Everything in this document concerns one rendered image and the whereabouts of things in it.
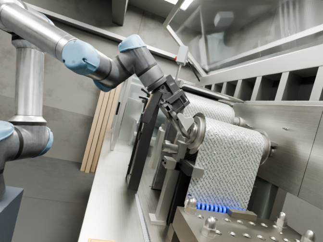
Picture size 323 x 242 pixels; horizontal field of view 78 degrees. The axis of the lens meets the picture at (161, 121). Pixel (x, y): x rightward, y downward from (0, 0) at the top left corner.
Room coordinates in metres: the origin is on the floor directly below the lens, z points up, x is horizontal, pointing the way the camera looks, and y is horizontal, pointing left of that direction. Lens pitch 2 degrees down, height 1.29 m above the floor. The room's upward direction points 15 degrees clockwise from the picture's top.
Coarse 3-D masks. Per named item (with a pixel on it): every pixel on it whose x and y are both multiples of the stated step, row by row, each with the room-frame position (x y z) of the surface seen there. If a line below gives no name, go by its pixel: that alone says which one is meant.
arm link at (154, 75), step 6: (156, 66) 0.61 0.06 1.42; (150, 72) 0.60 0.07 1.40; (156, 72) 0.60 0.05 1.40; (162, 72) 0.63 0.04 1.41; (138, 78) 0.64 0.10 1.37; (144, 78) 0.61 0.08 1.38; (150, 78) 0.60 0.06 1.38; (156, 78) 0.60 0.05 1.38; (144, 84) 0.62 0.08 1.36; (150, 84) 0.61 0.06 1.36
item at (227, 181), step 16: (208, 160) 0.65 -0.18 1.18; (224, 160) 0.66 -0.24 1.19; (240, 160) 0.68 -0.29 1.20; (208, 176) 0.65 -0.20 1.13; (224, 176) 0.67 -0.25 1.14; (240, 176) 0.68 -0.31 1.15; (192, 192) 0.64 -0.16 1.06; (208, 192) 0.66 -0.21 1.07; (224, 192) 0.67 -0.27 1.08; (240, 192) 0.69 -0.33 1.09
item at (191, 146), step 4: (196, 120) 0.69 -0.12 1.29; (200, 120) 0.67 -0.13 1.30; (200, 124) 0.65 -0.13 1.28; (200, 128) 0.65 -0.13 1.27; (200, 132) 0.64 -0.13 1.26; (200, 136) 0.64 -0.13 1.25; (196, 140) 0.65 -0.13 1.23; (264, 140) 0.72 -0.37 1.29; (188, 144) 0.70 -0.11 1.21; (192, 144) 0.67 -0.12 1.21; (196, 144) 0.65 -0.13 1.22; (264, 144) 0.71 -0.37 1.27; (192, 148) 0.67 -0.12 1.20; (264, 148) 0.70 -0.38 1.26
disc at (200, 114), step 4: (200, 112) 0.69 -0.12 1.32; (196, 116) 0.72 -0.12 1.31; (200, 116) 0.68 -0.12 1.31; (204, 116) 0.66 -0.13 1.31; (204, 120) 0.65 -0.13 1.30; (204, 124) 0.64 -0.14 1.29; (204, 128) 0.63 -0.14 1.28; (204, 132) 0.63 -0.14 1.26; (204, 136) 0.63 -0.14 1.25; (200, 140) 0.64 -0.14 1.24; (200, 144) 0.63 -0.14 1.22; (188, 148) 0.71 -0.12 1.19; (196, 148) 0.65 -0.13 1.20; (188, 152) 0.70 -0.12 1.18; (192, 152) 0.67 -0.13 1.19
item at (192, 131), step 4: (192, 124) 0.68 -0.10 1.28; (196, 124) 0.68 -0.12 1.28; (192, 128) 0.67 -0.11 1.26; (196, 128) 0.66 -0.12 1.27; (188, 132) 0.69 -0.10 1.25; (192, 132) 0.66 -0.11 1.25; (196, 132) 0.66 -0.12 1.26; (192, 136) 0.66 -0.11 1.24; (196, 136) 0.66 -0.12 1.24; (188, 140) 0.68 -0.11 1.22; (192, 140) 0.67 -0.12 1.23
